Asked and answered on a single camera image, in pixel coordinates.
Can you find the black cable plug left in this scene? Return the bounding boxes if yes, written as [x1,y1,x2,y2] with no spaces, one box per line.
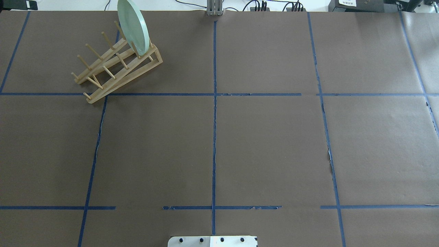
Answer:
[242,0,269,12]

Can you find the pale green ceramic plate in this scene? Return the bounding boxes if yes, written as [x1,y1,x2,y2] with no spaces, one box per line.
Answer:
[117,0,150,56]

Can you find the black box top right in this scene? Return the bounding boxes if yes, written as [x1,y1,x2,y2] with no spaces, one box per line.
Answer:
[328,0,424,13]

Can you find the aluminium frame post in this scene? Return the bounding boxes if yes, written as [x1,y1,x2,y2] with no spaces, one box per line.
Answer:
[206,0,224,16]

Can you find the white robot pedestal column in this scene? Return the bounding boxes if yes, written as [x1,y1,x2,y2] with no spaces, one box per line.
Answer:
[167,235,258,247]

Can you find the wooden dish rack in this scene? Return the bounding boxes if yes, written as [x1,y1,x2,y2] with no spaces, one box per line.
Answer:
[71,21,163,104]

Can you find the black cable plug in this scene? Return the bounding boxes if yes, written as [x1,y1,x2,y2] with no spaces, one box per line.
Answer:
[242,0,269,12]
[282,0,306,12]

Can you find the black cable plug right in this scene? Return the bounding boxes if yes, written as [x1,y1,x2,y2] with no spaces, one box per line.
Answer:
[282,0,306,12]

